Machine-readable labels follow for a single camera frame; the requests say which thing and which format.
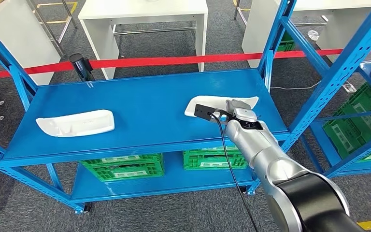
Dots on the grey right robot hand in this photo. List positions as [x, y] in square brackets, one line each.
[238, 105]

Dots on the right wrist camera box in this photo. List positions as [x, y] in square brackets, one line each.
[204, 112]

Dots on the red barrier belt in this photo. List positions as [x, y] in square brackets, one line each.
[172, 60]

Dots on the green plastic crate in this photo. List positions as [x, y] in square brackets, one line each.
[369, 109]
[336, 134]
[211, 164]
[286, 44]
[121, 158]
[211, 150]
[128, 174]

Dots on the white moulded tray part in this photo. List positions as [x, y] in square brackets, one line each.
[76, 123]

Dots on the metal floor socket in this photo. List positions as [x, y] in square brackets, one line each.
[350, 87]

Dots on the large curved white plastic part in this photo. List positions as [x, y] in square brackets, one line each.
[217, 100]

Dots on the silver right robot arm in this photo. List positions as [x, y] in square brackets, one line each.
[262, 147]

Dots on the black stanchion post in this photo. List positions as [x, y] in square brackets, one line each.
[80, 65]

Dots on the crumpled clear plastic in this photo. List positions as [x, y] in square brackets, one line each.
[313, 35]

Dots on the blue metal shelf rack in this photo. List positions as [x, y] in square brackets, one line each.
[358, 155]
[140, 105]

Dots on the white table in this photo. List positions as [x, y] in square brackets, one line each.
[252, 32]
[19, 38]
[140, 9]

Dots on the steel table frame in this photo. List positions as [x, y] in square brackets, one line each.
[48, 32]

